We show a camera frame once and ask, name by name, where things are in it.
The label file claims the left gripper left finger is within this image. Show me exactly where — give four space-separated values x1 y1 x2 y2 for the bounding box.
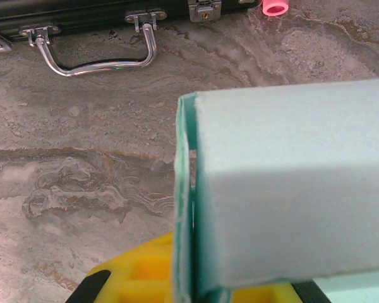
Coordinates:
65 229 177 303

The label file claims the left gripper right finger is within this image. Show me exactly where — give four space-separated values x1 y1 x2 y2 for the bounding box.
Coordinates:
231 279 333 303

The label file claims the light blue paper box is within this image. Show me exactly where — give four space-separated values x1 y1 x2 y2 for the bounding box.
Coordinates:
172 77 379 303

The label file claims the black briefcase with metal handle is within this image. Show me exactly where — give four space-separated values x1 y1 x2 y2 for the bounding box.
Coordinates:
0 0 256 78

